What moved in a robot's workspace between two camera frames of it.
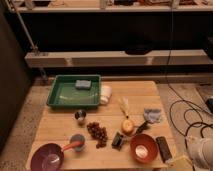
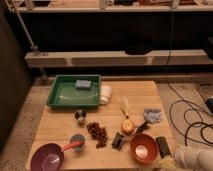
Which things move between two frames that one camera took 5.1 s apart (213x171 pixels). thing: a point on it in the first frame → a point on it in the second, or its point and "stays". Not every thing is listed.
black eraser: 164,148 stays
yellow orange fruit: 127,125 stays
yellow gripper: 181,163 → 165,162
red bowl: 144,148 stays
